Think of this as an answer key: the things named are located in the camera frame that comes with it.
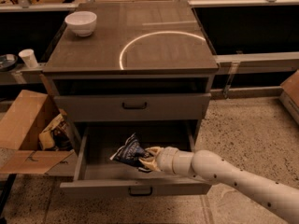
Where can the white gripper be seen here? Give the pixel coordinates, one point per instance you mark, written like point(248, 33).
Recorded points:
point(165, 161)

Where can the blue chip bag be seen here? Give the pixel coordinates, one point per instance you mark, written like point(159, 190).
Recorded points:
point(131, 153)

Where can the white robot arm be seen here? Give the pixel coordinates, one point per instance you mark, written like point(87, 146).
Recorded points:
point(209, 167)

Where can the grey open middle drawer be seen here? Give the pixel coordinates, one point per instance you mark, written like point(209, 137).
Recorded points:
point(97, 175)

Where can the grey upper drawer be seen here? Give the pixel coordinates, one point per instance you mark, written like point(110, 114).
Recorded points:
point(89, 108)

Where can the grey drawer cabinet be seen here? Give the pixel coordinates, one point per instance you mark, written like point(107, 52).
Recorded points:
point(136, 48)

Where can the snack bags in box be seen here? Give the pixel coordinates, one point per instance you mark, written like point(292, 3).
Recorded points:
point(56, 136)

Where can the open cardboard box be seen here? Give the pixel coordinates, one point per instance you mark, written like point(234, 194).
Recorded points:
point(27, 117)

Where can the cardboard box at right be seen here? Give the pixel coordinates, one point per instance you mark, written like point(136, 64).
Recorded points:
point(290, 95)

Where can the white ceramic bowl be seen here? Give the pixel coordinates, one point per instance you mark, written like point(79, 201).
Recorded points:
point(81, 23)

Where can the white paper cup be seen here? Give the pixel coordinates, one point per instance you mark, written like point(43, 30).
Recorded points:
point(29, 58)

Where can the dark round dish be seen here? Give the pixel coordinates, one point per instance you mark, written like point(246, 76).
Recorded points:
point(8, 62)

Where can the grey metal shelf rail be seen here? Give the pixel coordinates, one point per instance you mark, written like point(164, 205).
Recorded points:
point(257, 63)

